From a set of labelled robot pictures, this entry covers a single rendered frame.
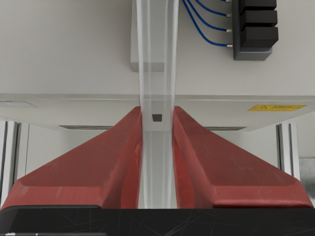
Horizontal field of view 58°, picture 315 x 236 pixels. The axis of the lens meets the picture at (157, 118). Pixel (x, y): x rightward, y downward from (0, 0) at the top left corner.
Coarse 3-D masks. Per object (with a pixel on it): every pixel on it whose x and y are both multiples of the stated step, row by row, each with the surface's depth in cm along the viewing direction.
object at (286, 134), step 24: (240, 0) 43; (264, 0) 40; (240, 24) 42; (264, 24) 40; (240, 48) 42; (264, 48) 42; (0, 144) 74; (288, 144) 73; (0, 168) 73; (288, 168) 72; (0, 192) 73
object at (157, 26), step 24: (144, 0) 9; (168, 0) 9; (144, 24) 10; (168, 24) 10; (144, 48) 10; (168, 48) 10; (144, 72) 11; (168, 72) 11; (144, 96) 11; (168, 96) 11; (144, 120) 12; (168, 120) 12; (144, 144) 13; (168, 144) 13; (144, 168) 13; (168, 168) 13; (144, 192) 14; (168, 192) 14
